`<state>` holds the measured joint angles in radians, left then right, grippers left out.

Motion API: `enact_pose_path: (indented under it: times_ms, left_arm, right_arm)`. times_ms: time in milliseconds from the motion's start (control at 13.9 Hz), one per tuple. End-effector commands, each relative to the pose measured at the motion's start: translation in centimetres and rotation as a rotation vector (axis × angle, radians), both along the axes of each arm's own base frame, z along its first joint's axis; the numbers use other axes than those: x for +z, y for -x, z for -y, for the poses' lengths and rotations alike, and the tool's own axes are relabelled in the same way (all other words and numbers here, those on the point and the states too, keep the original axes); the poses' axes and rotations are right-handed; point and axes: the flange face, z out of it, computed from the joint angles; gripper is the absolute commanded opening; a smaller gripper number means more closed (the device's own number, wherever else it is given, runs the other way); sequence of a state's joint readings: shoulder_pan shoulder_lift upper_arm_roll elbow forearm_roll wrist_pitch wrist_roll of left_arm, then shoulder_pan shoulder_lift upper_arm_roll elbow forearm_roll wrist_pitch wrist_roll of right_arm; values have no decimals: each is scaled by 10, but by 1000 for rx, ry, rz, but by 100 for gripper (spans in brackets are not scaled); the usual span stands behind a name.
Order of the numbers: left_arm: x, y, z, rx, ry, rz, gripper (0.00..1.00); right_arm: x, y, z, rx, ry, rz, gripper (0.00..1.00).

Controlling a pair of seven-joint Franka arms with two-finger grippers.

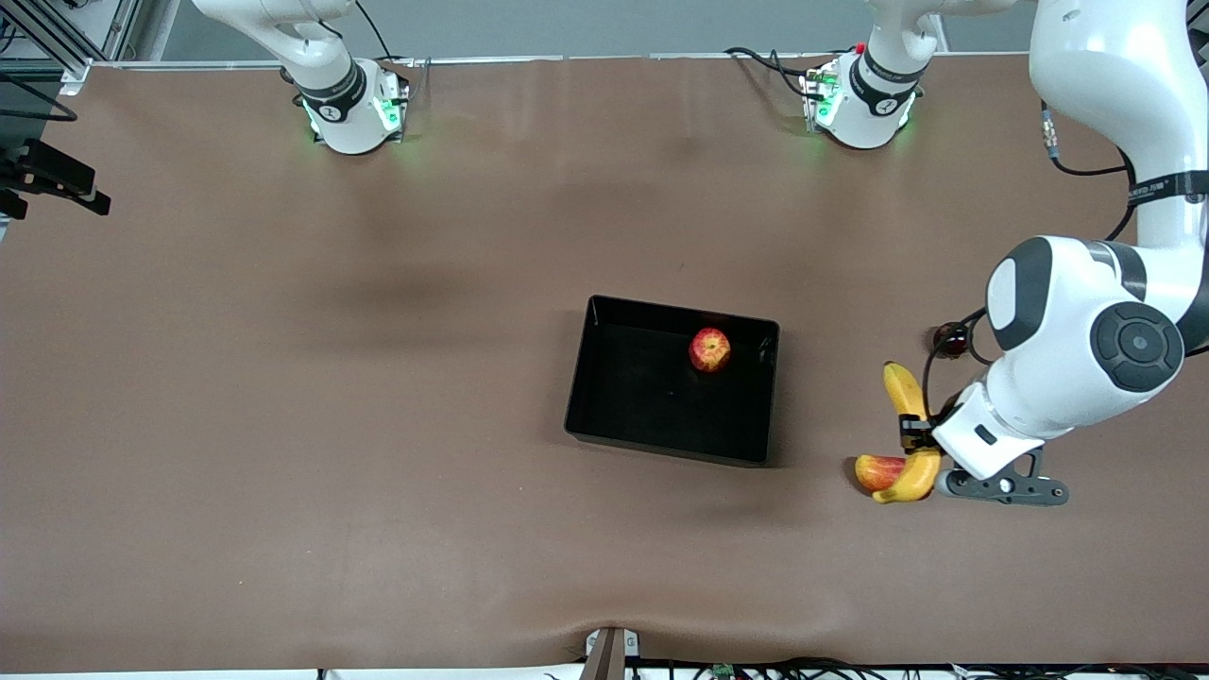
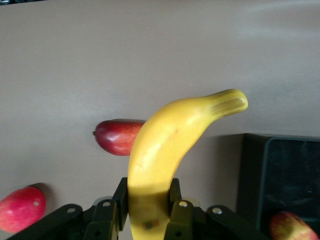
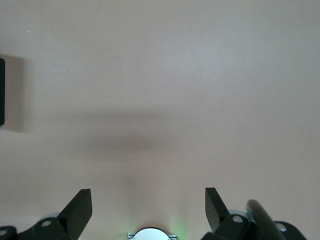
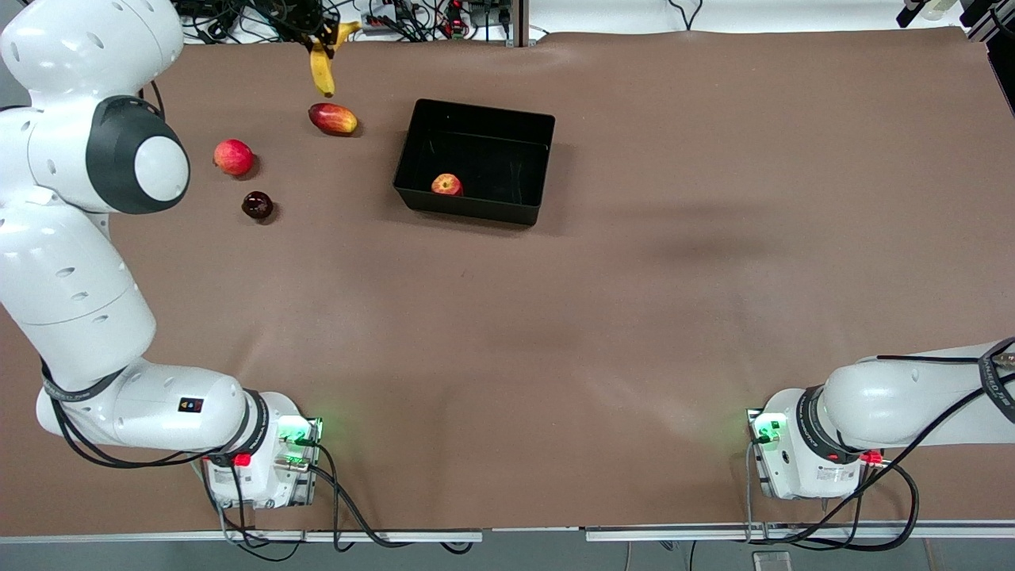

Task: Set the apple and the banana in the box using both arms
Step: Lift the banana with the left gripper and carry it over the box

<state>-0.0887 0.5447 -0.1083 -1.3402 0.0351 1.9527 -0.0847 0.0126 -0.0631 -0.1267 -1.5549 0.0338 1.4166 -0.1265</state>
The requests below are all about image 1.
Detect yellow banana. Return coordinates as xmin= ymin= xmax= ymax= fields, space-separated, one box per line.
xmin=871 ymin=362 xmax=944 ymax=504

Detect black strap with white print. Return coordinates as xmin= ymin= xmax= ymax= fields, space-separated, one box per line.
xmin=1126 ymin=171 xmax=1209 ymax=209

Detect red yellow mango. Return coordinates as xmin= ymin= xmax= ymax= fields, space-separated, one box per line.
xmin=855 ymin=454 xmax=908 ymax=493

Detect black cables at arm base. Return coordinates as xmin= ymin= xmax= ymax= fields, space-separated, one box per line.
xmin=724 ymin=45 xmax=815 ymax=100

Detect black cable at arm base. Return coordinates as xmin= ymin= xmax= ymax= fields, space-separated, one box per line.
xmin=354 ymin=0 xmax=394 ymax=60

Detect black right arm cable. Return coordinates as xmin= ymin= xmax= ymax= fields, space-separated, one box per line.
xmin=0 ymin=71 xmax=78 ymax=122

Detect aluminium frame profile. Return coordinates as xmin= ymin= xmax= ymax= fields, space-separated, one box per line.
xmin=0 ymin=0 xmax=143 ymax=95

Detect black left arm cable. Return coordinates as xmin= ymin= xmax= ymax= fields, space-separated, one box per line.
xmin=921 ymin=102 xmax=1139 ymax=421

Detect red yellow apple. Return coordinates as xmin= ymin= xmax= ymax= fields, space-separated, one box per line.
xmin=689 ymin=327 xmax=732 ymax=373

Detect black plastic box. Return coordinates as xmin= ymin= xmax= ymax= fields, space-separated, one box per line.
xmin=564 ymin=295 xmax=781 ymax=468

